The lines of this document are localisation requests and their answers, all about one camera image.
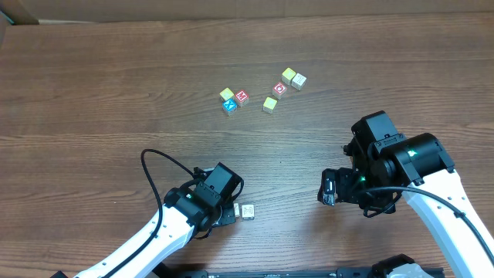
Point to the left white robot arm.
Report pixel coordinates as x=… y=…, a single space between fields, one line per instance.
x=184 y=214

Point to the red M wooden block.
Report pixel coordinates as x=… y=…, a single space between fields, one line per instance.
x=241 y=98

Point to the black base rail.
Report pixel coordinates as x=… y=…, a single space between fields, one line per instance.
x=395 y=266

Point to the blue X wooden block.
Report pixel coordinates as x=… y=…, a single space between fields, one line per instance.
x=229 y=107

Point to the blue T wooden block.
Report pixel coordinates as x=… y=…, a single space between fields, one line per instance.
x=237 y=210

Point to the plain white wooden block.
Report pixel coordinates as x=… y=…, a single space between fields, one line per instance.
x=298 y=81

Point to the yellow top wooden block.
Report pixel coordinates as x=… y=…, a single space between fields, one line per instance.
x=226 y=94

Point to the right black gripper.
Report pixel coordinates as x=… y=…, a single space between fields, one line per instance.
x=332 y=187

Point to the yellow block with drawing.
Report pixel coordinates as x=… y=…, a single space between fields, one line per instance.
x=269 y=105

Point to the red Q wooden block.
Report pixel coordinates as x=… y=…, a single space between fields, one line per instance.
x=279 y=90

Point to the far yellow top block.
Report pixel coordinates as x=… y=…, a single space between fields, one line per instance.
x=287 y=75

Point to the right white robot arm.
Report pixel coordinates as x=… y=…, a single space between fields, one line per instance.
x=419 y=170

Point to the W wooden block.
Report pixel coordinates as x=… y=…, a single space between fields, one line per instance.
x=248 y=212

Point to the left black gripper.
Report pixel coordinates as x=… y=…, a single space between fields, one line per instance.
x=226 y=215

